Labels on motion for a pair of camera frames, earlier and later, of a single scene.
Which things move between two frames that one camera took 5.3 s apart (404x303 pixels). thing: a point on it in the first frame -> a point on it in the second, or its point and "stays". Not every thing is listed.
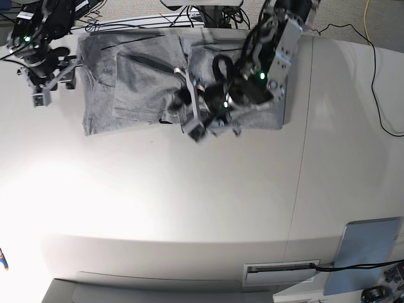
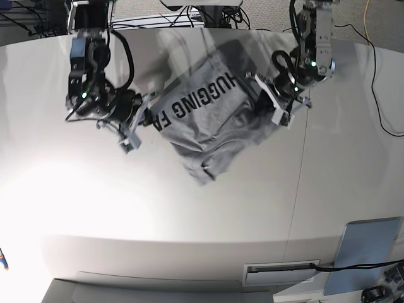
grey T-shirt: (130, 77) -> (215, 112)
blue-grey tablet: (365, 242) stays
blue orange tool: (3, 260) stays
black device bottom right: (377, 294) stays
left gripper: (45, 68) -> (128, 108)
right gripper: (209, 105) -> (279, 91)
